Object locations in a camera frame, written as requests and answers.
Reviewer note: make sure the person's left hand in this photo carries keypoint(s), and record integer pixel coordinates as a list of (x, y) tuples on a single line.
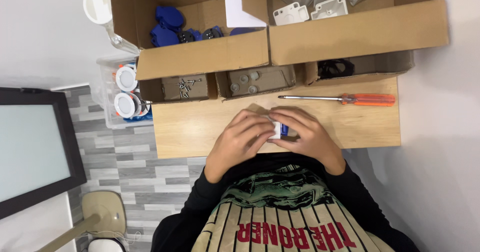
[(234, 147)]

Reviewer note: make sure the person's right hand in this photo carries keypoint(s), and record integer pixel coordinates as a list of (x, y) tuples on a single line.
[(311, 141)]

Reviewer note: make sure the person's right fingers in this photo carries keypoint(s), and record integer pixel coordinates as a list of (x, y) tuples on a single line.
[(292, 117)]

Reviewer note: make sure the person's left fingers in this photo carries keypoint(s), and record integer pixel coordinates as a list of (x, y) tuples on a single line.
[(255, 126)]

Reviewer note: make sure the white and blue socket part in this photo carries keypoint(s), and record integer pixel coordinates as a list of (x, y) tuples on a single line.
[(278, 130)]

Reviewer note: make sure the clear plastic cap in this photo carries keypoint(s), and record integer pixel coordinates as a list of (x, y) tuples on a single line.
[(254, 75), (253, 89), (244, 79), (235, 87)]

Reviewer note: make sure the small cardboard tray with caps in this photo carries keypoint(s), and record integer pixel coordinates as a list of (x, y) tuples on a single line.
[(270, 79)]

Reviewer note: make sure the heap of black rubber parts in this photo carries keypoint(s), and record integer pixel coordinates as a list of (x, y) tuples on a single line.
[(333, 68)]

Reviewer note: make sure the small cardboard tray with screws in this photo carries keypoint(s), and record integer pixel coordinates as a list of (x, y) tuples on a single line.
[(195, 90)]

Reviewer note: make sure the pile of metal screws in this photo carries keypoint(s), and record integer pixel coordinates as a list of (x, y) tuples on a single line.
[(184, 87)]

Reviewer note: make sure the large cardboard box, blue parts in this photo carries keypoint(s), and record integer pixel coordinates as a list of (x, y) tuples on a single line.
[(202, 56)]

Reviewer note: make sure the person's striped graphic shirt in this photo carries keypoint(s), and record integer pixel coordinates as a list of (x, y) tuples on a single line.
[(285, 214)]

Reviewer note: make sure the large cardboard box, white parts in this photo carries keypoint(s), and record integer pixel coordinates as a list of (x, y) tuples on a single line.
[(356, 34)]

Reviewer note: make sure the small cardboard tray, black parts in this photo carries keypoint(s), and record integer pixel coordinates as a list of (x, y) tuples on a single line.
[(382, 62)]

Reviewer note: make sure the heap of white plastic housings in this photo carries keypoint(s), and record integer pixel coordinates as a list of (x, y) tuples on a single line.
[(326, 8)]

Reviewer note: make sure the white paper sheet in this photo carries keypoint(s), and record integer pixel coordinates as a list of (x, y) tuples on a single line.
[(236, 4)]

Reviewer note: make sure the heap of blue socket covers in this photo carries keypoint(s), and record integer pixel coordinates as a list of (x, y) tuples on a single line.
[(165, 34)]

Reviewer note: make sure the round white downlight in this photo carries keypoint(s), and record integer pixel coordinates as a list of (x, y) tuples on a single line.
[(126, 78), (125, 105)]

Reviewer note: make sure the clear plastic storage bin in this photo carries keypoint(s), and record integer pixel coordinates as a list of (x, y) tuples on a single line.
[(107, 98)]

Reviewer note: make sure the beige lamp base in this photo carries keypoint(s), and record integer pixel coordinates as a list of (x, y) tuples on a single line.
[(105, 210)]

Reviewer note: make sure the white rounded object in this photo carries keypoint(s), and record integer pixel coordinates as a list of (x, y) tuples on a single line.
[(107, 245)]

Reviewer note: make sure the black-framed panel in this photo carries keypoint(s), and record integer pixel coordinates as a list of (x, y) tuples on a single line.
[(33, 150)]

